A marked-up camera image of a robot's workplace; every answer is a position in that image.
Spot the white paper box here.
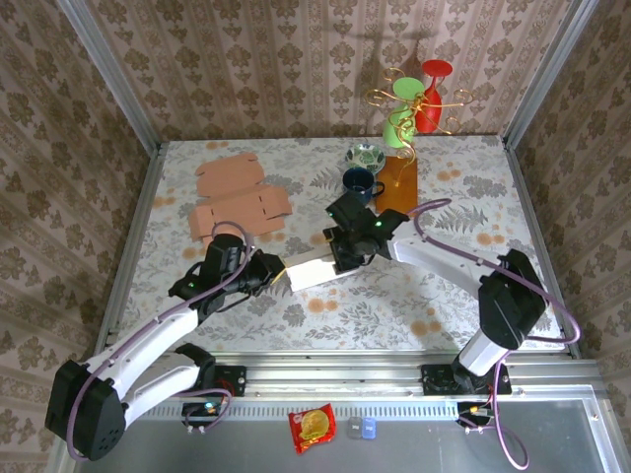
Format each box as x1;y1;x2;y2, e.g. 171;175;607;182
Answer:
283;240;369;293

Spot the pink paper box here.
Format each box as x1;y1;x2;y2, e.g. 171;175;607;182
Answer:
188;152;293;250

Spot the dark blue mug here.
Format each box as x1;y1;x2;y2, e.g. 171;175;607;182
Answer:
342;167;386;204

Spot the floral tablecloth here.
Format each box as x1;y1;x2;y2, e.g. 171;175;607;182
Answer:
113;136;566;352

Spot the green leaf patterned bowl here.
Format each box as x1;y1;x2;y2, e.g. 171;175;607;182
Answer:
344;143;386;176

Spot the small black circuit board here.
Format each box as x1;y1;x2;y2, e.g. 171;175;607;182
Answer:
456;401;494;428
181;401;223;428

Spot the green plastic wine glass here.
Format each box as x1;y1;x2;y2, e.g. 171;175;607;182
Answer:
383;77;426;149

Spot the red snack packet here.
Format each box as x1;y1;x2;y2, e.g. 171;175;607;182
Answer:
288;402;338;455

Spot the red plastic wine glass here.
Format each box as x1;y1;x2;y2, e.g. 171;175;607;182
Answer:
412;59;454;135

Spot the grey metal tray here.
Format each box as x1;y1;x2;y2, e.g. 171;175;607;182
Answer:
46;398;627;473

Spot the gold wire cup tree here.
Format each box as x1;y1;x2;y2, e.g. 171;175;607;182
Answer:
365;67;475;217

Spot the aluminium table side rail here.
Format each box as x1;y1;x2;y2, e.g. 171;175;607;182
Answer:
91;142;167;364
502;137;583;359

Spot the long aluminium base rail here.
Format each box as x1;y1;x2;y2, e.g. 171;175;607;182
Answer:
68;358;605;400

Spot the aluminium frame post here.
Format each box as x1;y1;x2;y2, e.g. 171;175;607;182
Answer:
56;0;162;154
502;0;600;149

